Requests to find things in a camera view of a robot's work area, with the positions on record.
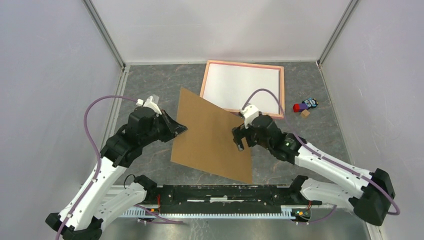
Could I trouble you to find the blue owl toy block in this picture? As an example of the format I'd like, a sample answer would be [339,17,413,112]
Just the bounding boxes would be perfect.
[302,97,319,110]

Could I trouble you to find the brown cardboard backing board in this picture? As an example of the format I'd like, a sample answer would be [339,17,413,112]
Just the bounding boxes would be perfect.
[170,87,253,184]

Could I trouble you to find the white slotted cable duct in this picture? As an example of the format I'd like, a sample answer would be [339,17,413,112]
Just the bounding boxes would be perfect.
[86,206,311,220]

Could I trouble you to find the sea landscape photo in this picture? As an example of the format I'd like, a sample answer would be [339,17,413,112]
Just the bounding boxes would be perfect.
[202,62,282,115]

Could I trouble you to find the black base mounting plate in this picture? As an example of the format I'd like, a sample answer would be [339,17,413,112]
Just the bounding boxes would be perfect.
[139,184,323,214]

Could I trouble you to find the red purple toy block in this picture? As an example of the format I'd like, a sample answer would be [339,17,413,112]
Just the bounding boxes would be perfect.
[292,103,309,113]

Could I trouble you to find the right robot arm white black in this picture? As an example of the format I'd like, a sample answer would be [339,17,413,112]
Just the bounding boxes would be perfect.
[232,112,396,226]

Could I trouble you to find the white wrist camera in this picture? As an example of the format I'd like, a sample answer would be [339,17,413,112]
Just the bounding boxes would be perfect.
[239,103,260,129]
[136,94,162,116]

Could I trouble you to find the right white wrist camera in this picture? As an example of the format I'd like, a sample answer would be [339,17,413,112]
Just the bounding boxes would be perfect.
[239,103,260,129]

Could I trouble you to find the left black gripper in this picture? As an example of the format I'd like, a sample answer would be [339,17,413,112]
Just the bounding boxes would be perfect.
[140,109,188,146]

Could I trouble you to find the pink wooden picture frame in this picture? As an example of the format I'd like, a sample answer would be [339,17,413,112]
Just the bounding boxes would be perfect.
[199,59,286,120]

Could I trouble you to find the aluminium rail frame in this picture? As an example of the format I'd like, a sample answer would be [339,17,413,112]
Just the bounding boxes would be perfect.
[64,62,387,240]

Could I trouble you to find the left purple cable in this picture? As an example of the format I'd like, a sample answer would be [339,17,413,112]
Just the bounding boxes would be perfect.
[54,95,185,240]

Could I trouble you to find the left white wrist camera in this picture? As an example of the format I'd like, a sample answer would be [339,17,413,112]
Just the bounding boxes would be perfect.
[136,94,162,116]

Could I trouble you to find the small brown wooden cube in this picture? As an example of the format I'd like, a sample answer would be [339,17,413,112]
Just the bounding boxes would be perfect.
[300,109,311,119]

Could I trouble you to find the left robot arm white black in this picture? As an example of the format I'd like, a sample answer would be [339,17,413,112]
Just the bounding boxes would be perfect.
[45,106,188,240]

